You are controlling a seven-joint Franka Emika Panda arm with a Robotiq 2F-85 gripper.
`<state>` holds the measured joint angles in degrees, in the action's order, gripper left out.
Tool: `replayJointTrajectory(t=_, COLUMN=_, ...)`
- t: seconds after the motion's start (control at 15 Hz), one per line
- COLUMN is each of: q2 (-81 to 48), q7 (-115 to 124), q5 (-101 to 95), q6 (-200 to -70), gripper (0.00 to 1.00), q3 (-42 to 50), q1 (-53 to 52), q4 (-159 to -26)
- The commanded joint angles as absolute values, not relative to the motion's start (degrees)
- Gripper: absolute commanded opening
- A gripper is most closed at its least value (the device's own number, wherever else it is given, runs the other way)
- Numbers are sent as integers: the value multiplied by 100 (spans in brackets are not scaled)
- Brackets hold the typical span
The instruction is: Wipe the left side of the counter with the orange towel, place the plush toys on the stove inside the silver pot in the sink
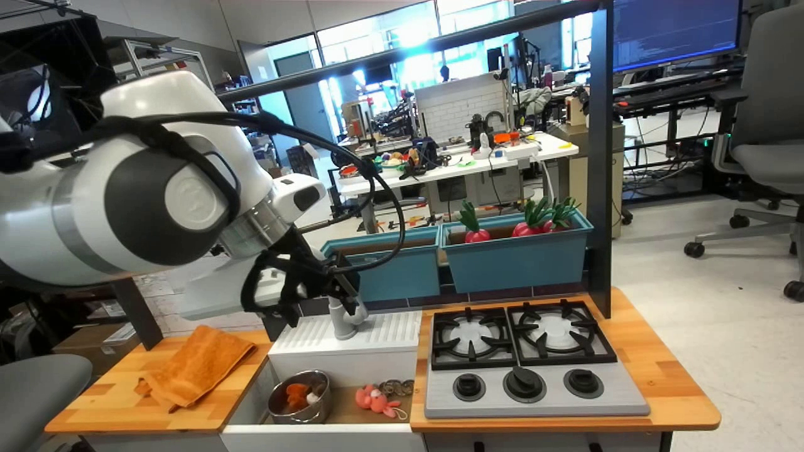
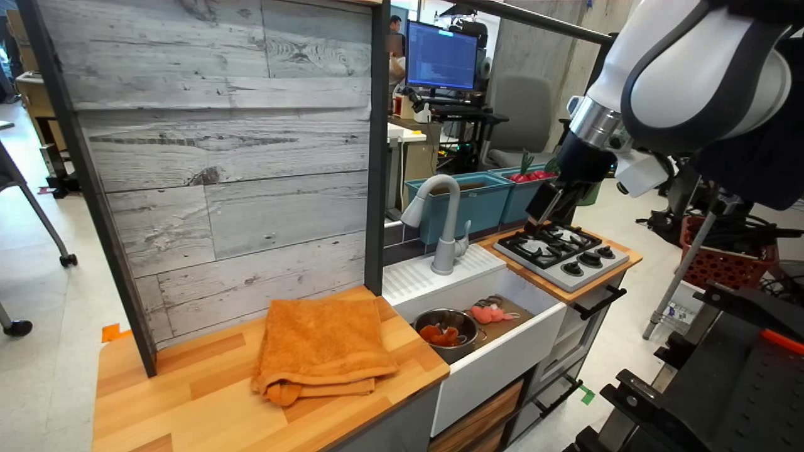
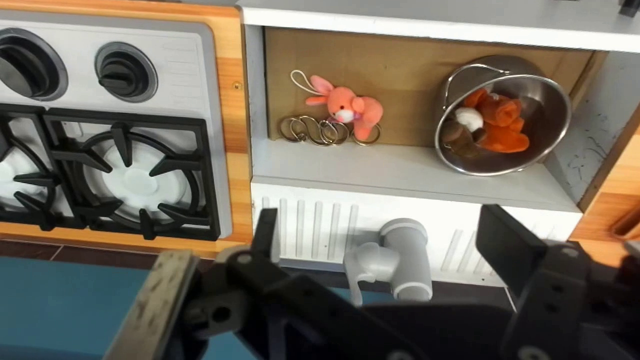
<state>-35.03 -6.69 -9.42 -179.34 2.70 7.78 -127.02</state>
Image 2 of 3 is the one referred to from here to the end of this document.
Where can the computer monitor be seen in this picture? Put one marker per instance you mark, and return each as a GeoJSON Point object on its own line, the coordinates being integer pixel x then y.
{"type": "Point", "coordinates": [439, 55]}

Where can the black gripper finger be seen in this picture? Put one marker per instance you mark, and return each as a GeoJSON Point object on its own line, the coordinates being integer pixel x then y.
{"type": "Point", "coordinates": [571, 209]}
{"type": "Point", "coordinates": [542, 203]}

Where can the black robot cart base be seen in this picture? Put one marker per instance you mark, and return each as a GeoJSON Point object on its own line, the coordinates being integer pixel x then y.
{"type": "Point", "coordinates": [736, 392]}

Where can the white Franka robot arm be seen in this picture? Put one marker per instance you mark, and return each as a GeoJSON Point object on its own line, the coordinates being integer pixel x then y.
{"type": "Point", "coordinates": [694, 77]}

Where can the short teal planter box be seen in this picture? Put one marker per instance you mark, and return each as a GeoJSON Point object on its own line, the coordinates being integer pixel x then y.
{"type": "Point", "coordinates": [485, 205]}

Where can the long teal planter box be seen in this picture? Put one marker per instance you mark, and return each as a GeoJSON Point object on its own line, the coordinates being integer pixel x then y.
{"type": "Point", "coordinates": [519, 205]}

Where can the metal camera stand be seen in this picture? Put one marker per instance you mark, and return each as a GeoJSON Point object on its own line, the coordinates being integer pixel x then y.
{"type": "Point", "coordinates": [669, 297]}

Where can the grey wood plank panel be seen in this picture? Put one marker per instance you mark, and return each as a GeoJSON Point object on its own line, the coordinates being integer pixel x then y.
{"type": "Point", "coordinates": [216, 153]}

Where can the green floor tape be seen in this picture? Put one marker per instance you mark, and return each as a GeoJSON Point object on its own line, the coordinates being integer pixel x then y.
{"type": "Point", "coordinates": [585, 395]}

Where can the pink plush toy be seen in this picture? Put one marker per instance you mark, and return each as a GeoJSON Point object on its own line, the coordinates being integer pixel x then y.
{"type": "Point", "coordinates": [491, 316]}

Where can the person in grey shirt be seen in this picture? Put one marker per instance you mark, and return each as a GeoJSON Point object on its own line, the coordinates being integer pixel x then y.
{"type": "Point", "coordinates": [396, 55]}

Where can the grey toy faucet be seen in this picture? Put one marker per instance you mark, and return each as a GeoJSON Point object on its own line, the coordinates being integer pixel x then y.
{"type": "Point", "coordinates": [442, 253]}

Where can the grey office chair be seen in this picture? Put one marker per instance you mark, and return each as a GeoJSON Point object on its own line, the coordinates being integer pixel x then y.
{"type": "Point", "coordinates": [520, 115]}

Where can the orange floor tape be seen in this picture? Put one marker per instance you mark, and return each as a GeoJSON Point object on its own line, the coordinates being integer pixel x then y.
{"type": "Point", "coordinates": [112, 333]}

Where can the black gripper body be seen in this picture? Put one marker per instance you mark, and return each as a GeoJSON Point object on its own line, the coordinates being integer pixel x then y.
{"type": "Point", "coordinates": [579, 168]}

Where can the grey stove panel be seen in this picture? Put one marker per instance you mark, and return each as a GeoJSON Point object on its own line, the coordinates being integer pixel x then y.
{"type": "Point", "coordinates": [604, 272]}

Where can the dark office desk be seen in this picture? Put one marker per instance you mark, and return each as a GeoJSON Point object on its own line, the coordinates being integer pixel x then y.
{"type": "Point", "coordinates": [452, 115]}

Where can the steel bowl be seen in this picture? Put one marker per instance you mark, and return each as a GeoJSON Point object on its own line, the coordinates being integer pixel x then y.
{"type": "Point", "coordinates": [465, 330]}

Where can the red crate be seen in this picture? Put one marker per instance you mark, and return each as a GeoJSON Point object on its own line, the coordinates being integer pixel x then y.
{"type": "Point", "coordinates": [730, 268]}

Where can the black stove grate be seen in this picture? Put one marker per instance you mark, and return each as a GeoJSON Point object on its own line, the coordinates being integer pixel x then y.
{"type": "Point", "coordinates": [549, 244]}

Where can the orange towel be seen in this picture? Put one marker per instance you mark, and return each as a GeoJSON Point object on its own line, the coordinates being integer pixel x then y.
{"type": "Point", "coordinates": [318, 354]}

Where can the black stove knob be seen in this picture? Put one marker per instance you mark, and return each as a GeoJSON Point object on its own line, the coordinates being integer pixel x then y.
{"type": "Point", "coordinates": [571, 269]}
{"type": "Point", "coordinates": [591, 259]}
{"type": "Point", "coordinates": [604, 253]}

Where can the toy radish plant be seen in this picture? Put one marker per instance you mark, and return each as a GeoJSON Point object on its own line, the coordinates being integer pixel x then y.
{"type": "Point", "coordinates": [527, 178]}

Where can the black metal frame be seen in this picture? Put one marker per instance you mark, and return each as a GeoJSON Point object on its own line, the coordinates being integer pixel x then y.
{"type": "Point", "coordinates": [377, 168]}

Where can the white toy sink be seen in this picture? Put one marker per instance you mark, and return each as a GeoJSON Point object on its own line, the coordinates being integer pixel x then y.
{"type": "Point", "coordinates": [492, 361]}

